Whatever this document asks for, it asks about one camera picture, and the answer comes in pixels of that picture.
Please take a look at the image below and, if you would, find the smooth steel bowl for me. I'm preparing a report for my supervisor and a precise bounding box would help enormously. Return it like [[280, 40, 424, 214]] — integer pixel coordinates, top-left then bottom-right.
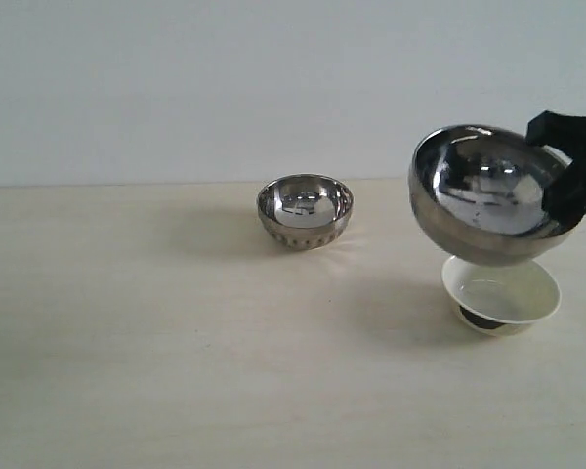
[[407, 125, 576, 267]]

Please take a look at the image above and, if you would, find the white ceramic bowl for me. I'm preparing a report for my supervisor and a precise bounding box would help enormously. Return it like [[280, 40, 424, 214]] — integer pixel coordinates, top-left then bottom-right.
[[440, 256, 562, 337]]

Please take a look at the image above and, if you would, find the dimpled steel bowl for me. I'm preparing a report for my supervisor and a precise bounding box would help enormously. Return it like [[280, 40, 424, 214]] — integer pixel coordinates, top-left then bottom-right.
[[256, 174, 355, 251]]

